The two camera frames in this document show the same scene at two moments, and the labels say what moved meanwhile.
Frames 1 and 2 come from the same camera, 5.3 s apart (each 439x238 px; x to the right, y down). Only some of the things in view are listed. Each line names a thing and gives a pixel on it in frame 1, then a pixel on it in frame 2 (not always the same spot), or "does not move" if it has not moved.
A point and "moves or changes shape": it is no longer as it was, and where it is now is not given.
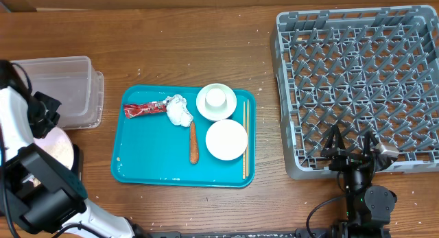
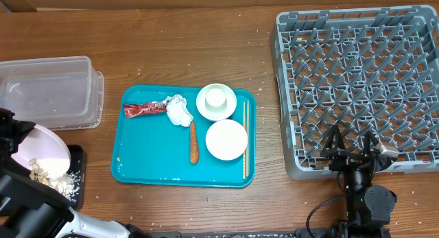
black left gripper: [50, 103] to [9, 136]
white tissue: [178, 110] does not move
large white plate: [57, 144] moves or changes shape
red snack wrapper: [131, 110] does not move
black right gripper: [345, 158] does not move
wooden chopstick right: [247, 136] does not move
